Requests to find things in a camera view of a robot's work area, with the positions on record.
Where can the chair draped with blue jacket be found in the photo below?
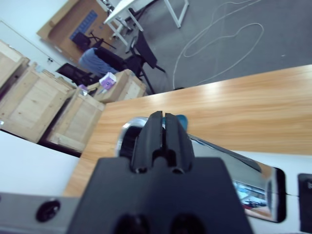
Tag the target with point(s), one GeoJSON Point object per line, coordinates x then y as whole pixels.
{"type": "Point", "coordinates": [95, 61]}

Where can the white capsule coffee machine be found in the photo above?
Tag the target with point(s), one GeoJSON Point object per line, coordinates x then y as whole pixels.
{"type": "Point", "coordinates": [292, 165]}

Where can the teal plastic tray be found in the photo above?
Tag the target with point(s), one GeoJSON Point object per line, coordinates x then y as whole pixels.
{"type": "Point", "coordinates": [184, 122]}

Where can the white metal frame desk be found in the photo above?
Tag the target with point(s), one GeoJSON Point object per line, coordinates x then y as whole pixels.
{"type": "Point", "coordinates": [122, 9]}

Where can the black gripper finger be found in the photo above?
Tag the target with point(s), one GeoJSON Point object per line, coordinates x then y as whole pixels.
{"type": "Point", "coordinates": [148, 136]}
{"type": "Point", "coordinates": [179, 146]}

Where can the light wooden crate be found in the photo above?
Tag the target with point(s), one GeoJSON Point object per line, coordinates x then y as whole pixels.
{"type": "Point", "coordinates": [78, 122]}
{"type": "Point", "coordinates": [126, 87]}
{"type": "Point", "coordinates": [9, 63]}
{"type": "Point", "coordinates": [31, 104]}

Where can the white flat panel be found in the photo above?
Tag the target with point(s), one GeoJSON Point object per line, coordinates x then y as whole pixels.
{"type": "Point", "coordinates": [29, 165]}

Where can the brown board with blue grid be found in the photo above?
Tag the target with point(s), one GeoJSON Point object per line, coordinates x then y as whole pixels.
{"type": "Point", "coordinates": [63, 22]}

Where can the black mesh office chair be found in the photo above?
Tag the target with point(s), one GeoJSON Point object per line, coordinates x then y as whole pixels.
{"type": "Point", "coordinates": [70, 72]}

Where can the purple and white box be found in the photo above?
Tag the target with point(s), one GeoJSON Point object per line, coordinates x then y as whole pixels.
{"type": "Point", "coordinates": [108, 80]}

